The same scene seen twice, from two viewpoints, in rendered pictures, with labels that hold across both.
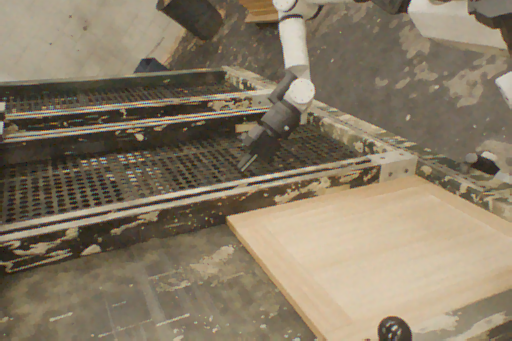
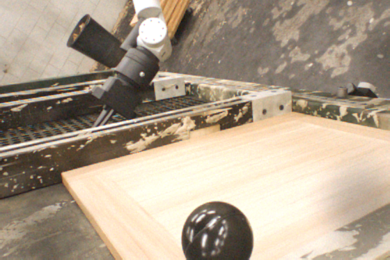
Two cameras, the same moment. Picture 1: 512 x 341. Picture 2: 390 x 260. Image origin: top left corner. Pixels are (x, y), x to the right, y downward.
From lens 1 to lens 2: 38 cm
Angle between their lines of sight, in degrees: 9
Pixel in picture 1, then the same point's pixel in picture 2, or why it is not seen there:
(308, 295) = (141, 242)
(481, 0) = not seen: outside the picture
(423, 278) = (306, 198)
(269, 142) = (125, 93)
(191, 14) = (98, 47)
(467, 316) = (370, 228)
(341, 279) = not seen: hidden behind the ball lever
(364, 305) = not seen: hidden behind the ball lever
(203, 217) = (26, 176)
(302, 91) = (153, 31)
